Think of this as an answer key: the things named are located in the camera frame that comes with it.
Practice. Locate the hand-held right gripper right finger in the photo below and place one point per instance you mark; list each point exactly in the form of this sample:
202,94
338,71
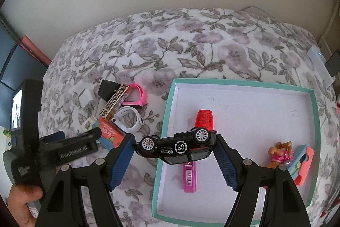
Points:
225,165

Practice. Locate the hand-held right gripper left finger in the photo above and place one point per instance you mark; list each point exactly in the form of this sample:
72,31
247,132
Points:
119,163

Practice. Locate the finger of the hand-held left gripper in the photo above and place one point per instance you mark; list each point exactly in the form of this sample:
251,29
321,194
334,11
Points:
85,136
54,136

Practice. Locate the orange and blue card toy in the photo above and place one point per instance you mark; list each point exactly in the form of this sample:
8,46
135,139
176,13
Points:
110,134

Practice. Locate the white charger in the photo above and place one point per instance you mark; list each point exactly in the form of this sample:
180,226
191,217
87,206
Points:
87,99

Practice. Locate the pink pencil lead case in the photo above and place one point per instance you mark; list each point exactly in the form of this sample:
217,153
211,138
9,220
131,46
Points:
190,179

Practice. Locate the gold patterned harmonica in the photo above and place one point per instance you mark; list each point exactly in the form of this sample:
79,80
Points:
114,103

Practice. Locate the white smart watch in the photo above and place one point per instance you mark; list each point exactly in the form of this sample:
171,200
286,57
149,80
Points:
124,112

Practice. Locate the red plastic tube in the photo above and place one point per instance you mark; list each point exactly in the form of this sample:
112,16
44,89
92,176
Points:
204,119

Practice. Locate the black charger adapter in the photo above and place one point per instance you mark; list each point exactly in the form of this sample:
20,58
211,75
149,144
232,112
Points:
106,88

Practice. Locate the black toy car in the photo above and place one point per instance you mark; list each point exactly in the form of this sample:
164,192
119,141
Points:
170,147

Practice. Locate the pink and brown toy figure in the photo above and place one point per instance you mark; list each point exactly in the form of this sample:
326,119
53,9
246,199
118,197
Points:
279,156

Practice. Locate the teal shallow cardboard box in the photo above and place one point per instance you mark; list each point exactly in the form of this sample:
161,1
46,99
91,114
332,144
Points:
252,110

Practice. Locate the pink watch band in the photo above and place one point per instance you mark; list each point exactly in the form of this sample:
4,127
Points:
142,95

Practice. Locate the blue and orange toy gun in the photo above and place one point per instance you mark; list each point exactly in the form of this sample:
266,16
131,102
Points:
305,163

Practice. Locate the person's left hand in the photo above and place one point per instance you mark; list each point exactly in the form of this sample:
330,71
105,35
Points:
21,205

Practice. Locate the dark blue cabinet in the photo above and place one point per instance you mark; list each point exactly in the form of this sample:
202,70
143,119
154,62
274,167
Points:
10,64

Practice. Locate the red board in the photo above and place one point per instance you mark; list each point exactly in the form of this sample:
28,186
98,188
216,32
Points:
34,48

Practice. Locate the floral fleece blanket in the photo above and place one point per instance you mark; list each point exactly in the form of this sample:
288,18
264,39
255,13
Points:
212,56

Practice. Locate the white power strip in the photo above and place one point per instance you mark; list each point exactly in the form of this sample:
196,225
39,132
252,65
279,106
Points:
318,62

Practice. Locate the black plugged power adapter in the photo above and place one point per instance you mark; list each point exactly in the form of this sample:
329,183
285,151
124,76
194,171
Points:
333,63

